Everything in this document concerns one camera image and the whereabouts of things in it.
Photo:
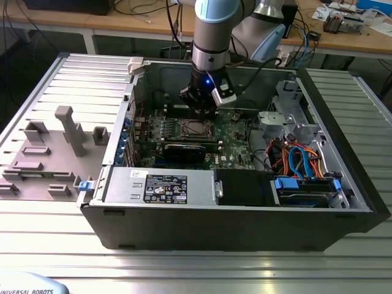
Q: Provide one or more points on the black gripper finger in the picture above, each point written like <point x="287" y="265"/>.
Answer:
<point x="202" y="112"/>
<point x="213" y="112"/>

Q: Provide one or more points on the thin metal locking lever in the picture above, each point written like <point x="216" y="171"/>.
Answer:
<point x="193" y="120"/>
<point x="199" y="136"/>

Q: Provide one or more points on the silver CPU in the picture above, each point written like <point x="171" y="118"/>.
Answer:
<point x="196" y="128"/>

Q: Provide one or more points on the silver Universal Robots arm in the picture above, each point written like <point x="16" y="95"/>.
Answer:
<point x="211" y="36"/>

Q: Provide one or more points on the CPU socket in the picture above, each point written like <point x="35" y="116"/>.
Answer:
<point x="182" y="132"/>

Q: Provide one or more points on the black RAM slot row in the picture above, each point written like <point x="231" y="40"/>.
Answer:
<point x="190" y="141"/>
<point x="173" y="111"/>

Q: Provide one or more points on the blue expansion slot clips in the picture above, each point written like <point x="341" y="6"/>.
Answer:
<point x="122" y="144"/>

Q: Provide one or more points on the pale blue Universal Robots cover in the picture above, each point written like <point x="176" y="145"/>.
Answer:
<point x="30" y="283"/>

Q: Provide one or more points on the green motherboard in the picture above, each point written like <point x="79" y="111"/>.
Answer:
<point x="232" y="144"/>

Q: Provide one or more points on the black graphics card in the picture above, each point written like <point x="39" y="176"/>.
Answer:
<point x="183" y="153"/>

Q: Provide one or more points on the silver metal drive cage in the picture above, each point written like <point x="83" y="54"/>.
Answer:
<point x="275" y="122"/>

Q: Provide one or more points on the beige plastic case latch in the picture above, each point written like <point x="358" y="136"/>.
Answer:
<point x="135" y="65"/>

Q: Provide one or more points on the wooden desk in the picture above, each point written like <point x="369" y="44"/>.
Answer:
<point x="137" y="23"/>

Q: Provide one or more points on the hard disk in blue carrier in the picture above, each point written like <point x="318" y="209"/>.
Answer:
<point x="286" y="183"/>

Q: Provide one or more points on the tall black box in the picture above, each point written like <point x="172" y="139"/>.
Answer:
<point x="292" y="30"/>

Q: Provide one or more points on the grey power supply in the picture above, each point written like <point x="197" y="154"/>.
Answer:
<point x="122" y="186"/>

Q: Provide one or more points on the black PC case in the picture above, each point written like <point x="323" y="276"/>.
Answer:
<point x="214" y="226"/>

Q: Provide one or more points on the small black device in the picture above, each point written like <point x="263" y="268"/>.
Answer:
<point x="314" y="35"/>

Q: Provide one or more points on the blue case latch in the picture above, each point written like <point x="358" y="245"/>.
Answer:
<point x="85" y="186"/>

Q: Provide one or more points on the printed paper leaflet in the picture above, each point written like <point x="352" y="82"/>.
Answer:
<point x="321" y="13"/>

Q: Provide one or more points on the metal heat sink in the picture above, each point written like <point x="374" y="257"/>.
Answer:
<point x="333" y="24"/>

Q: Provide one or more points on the black box on desk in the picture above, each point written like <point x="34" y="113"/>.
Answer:
<point x="67" y="6"/>

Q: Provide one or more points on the grey parts rack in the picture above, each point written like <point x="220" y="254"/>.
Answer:
<point x="55" y="159"/>

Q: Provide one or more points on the grey metal device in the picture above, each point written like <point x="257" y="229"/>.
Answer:
<point x="353" y="26"/>

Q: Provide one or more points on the white paper sheet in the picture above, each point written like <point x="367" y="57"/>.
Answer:
<point x="382" y="28"/>

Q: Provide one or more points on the blue cardboard box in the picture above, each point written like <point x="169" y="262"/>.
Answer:
<point x="373" y="3"/>

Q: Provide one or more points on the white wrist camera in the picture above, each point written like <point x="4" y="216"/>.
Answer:
<point x="225" y="95"/>

